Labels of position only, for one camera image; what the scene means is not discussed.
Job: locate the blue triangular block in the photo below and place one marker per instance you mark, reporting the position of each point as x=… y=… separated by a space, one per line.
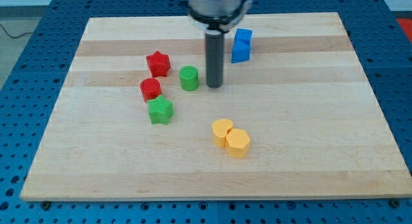
x=240 y=51

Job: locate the yellow hexagon block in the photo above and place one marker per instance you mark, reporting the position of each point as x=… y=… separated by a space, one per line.
x=237 y=143

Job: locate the yellow heart block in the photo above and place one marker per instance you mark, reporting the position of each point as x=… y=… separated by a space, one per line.
x=220 y=129

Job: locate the green star block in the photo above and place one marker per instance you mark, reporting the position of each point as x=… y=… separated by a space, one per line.
x=160 y=110

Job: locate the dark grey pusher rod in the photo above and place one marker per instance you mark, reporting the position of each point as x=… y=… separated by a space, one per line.
x=214 y=56

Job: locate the green cylinder block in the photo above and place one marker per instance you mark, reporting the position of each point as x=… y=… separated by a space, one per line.
x=189 y=80

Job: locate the red object at edge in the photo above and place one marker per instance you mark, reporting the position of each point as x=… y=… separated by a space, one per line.
x=406 y=25

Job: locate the blue cube block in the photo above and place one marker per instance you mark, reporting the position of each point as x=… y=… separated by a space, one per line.
x=243 y=35

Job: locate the red star block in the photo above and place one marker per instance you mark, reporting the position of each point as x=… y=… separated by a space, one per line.
x=159 y=64

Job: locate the wooden board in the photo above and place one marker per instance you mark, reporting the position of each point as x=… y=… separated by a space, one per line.
x=316 y=129

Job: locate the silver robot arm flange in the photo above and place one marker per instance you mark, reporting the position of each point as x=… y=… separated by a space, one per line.
x=216 y=17

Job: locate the red cylinder block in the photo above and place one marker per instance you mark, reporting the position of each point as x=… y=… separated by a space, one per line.
x=150 y=89

